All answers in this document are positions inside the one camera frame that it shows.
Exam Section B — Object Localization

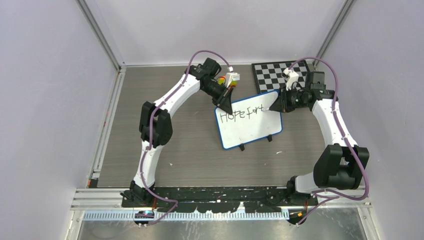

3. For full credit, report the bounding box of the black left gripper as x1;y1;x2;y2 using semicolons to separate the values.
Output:
202;81;235;116

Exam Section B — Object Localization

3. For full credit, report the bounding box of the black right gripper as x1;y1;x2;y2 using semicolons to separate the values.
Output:
270;85;308;113

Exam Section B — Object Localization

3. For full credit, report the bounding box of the blue framed whiteboard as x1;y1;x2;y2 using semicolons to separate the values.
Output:
214;90;283;150

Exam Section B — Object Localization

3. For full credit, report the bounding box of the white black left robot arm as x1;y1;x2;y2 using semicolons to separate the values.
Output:
123;58;240;207

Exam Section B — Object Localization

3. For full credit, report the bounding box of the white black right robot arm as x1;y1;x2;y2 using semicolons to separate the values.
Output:
269;69;370;205

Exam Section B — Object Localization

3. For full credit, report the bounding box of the orange green toy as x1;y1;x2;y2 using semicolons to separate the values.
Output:
217;76;237;88

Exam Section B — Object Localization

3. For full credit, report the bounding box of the black white checkerboard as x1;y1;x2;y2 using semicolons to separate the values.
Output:
251;60;311;94

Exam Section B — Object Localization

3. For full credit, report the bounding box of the perforated metal strip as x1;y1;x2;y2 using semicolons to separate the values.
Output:
82;209;290;222

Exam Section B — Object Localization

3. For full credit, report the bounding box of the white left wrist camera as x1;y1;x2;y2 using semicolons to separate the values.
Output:
224;66;240;88

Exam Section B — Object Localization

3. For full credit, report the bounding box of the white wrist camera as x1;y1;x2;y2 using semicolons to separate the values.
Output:
224;66;240;88
282;68;299;91

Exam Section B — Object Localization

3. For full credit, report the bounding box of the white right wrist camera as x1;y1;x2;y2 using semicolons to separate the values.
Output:
282;68;299;91

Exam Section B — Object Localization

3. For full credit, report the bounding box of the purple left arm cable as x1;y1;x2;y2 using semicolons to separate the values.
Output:
139;49;234;227

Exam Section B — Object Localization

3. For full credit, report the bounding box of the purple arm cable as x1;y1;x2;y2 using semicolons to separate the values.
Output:
139;49;234;227
288;56;371;226

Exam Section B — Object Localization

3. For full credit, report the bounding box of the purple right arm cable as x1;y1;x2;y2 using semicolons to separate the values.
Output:
288;56;371;226

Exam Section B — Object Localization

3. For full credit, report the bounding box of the aluminium frame rail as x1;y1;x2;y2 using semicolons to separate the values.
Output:
70;188;373;211

